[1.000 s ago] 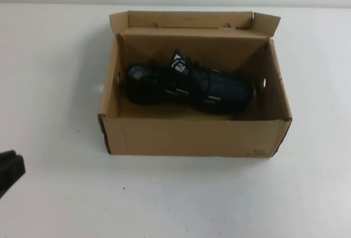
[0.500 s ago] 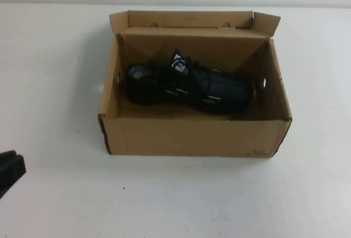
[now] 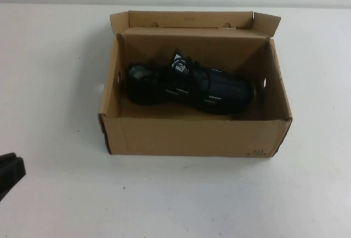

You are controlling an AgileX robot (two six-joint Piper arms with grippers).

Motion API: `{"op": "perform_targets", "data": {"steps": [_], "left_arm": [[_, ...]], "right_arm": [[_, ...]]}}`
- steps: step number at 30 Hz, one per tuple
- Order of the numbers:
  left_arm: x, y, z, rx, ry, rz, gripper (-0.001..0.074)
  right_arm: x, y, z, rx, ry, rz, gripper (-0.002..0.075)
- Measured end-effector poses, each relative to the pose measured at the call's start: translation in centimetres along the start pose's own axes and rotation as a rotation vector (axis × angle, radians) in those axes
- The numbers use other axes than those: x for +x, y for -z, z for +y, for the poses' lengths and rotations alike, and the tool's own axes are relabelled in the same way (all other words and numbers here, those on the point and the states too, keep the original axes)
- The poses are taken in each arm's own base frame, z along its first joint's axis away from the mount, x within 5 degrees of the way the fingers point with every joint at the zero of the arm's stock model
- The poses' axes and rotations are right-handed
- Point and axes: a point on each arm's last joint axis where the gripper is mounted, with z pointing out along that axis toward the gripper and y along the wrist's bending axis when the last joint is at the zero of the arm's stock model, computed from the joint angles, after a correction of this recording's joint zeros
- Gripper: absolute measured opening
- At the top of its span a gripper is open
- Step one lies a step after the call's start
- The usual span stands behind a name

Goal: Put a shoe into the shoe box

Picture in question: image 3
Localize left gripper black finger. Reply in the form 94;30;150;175
0;152;17;164
0;158;27;198

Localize brown cardboard shoe box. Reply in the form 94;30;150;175
98;11;293;158

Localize black knit sneaker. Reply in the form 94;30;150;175
126;48;257;110

